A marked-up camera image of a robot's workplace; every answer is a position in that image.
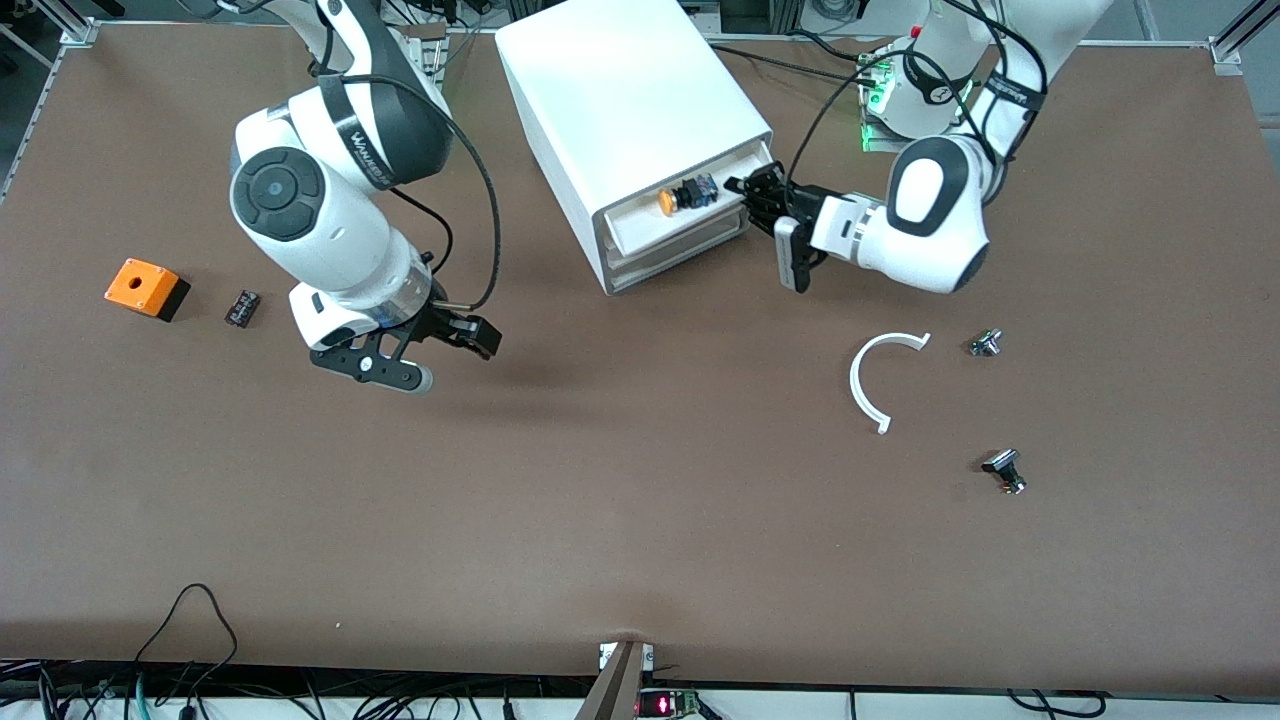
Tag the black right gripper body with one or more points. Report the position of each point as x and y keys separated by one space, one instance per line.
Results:
x=441 y=322

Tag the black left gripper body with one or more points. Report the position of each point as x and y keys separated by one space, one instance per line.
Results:
x=797 y=209

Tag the yellow push button switch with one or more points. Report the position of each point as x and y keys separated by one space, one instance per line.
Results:
x=690 y=192

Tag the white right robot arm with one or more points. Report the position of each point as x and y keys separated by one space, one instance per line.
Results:
x=320 y=220

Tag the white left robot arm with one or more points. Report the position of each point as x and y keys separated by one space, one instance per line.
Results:
x=940 y=230

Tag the white curved plastic arc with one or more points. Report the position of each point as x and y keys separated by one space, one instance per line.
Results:
x=854 y=380

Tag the small black terminal block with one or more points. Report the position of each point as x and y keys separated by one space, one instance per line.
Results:
x=243 y=308

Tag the small silver metal connector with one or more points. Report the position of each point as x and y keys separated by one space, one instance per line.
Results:
x=985 y=343

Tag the orange box with hole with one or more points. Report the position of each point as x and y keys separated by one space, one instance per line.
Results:
x=140 y=285

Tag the small red LED device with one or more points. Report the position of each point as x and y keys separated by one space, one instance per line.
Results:
x=665 y=704

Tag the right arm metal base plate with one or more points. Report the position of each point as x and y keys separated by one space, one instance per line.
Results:
x=435 y=60

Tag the black cap metal switch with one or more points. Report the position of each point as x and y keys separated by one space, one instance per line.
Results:
x=1000 y=462

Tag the grey camera mount beam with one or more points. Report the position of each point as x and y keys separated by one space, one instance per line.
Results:
x=615 y=690

